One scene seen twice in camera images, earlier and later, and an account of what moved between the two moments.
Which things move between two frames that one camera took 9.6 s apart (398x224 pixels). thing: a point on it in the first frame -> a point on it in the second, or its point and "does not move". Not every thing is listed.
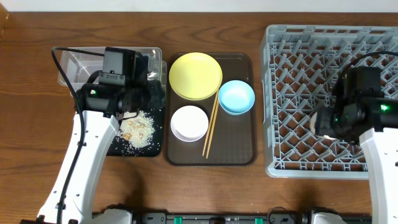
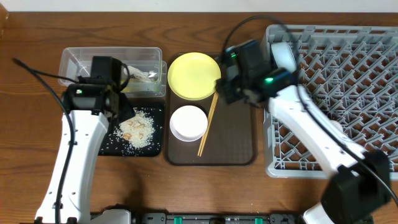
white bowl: (189, 123) does not move
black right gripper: (321, 123) -> (230, 93)
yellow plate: (195, 76) does not move
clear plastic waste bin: (78, 64) does not move
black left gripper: (154, 94) -> (125, 109)
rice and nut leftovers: (137, 129) does not move
